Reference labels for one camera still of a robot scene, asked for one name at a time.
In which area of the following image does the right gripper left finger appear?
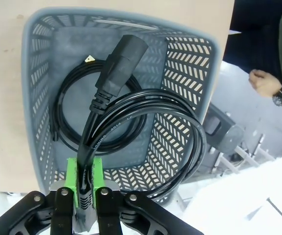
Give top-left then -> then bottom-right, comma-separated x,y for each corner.
0,158 -> 80,235

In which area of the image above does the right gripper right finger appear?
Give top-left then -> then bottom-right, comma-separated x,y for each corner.
91,158 -> 205,235

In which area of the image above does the black cable coil white tie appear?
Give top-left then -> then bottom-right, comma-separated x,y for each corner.
50,55 -> 148,155

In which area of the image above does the black power cable coil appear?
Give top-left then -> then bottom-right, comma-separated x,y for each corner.
77,34 -> 207,221

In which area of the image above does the person's left hand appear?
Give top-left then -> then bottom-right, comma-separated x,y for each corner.
249,69 -> 282,98

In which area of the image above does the white side table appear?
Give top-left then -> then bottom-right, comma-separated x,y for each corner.
179,137 -> 282,235

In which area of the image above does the black floor box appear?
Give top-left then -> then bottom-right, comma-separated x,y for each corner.
203,102 -> 244,154

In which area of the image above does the grey plastic lattice basket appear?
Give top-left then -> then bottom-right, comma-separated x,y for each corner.
22,6 -> 221,204

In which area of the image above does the black wrist watch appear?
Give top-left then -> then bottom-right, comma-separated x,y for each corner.
272,87 -> 282,107

